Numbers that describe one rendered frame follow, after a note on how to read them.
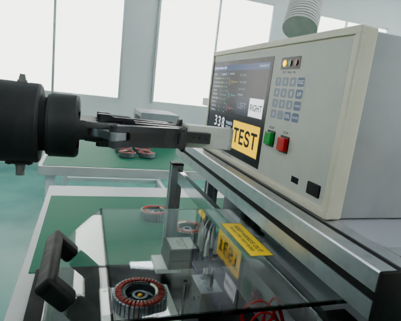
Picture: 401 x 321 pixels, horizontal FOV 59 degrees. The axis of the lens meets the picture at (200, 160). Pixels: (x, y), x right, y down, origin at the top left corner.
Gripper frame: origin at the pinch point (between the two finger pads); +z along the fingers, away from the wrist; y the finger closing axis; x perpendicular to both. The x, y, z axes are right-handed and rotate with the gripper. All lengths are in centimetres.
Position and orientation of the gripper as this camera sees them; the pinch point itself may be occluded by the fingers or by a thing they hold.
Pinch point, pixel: (207, 137)
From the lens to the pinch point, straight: 48.1
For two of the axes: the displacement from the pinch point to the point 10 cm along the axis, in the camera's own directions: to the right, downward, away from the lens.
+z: 9.4, 0.5, 3.2
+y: 3.0, 2.2, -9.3
